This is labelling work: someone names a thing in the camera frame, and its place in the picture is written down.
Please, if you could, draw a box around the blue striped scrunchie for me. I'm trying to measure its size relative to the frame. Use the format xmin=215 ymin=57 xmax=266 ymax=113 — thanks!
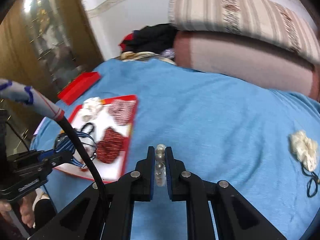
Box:
xmin=54 ymin=129 xmax=97 ymax=170

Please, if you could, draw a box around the red polka dot scrunchie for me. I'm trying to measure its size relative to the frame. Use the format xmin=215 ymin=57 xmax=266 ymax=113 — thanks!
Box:
xmin=96 ymin=127 xmax=125 ymax=164

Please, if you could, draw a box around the white pearl bracelet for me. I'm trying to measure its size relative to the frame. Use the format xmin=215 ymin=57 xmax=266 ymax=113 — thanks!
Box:
xmin=154 ymin=143 xmax=167 ymax=188

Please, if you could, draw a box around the person's left hand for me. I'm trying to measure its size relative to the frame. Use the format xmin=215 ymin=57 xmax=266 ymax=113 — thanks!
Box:
xmin=1 ymin=192 xmax=36 ymax=228

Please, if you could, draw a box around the black scrunchie left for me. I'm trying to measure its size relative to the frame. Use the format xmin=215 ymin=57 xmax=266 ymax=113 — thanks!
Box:
xmin=80 ymin=122 xmax=95 ymax=135

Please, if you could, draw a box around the red white tray box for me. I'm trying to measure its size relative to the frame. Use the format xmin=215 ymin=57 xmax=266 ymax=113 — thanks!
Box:
xmin=68 ymin=95 xmax=138 ymax=183

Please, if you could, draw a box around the white dotted scrunchie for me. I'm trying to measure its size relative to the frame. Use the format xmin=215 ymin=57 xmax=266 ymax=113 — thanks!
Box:
xmin=80 ymin=97 xmax=103 ymax=122

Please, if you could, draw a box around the red box lid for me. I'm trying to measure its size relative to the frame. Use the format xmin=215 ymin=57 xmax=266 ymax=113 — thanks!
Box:
xmin=57 ymin=72 xmax=101 ymax=106

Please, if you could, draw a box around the blue bed sheet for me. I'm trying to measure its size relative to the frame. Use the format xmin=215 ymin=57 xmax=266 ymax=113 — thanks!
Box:
xmin=29 ymin=57 xmax=320 ymax=240

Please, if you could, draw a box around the red checkered scrunchie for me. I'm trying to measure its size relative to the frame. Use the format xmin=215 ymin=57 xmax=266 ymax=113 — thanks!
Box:
xmin=106 ymin=99 xmax=137 ymax=126

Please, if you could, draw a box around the wooden glass door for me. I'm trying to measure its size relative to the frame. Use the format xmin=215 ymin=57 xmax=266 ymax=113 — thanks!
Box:
xmin=1 ymin=0 xmax=103 ymax=102

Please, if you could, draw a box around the pink folded blanket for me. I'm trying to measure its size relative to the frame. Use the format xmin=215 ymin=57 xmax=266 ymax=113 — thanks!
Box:
xmin=174 ymin=31 xmax=319 ymax=101

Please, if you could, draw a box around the pile of dark clothes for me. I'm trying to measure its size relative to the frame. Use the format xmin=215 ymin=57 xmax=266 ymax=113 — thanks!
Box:
xmin=119 ymin=23 xmax=178 ymax=60

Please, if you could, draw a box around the striped pillow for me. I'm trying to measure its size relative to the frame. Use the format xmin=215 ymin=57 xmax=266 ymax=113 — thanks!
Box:
xmin=168 ymin=0 xmax=319 ymax=64

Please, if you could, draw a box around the black cable with sleeve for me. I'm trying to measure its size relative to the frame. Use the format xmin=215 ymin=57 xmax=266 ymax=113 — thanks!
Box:
xmin=0 ymin=77 xmax=107 ymax=201

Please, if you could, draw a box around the cream flower hair tie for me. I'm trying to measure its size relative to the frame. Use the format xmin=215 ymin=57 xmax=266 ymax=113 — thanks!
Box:
xmin=289 ymin=129 xmax=320 ymax=198

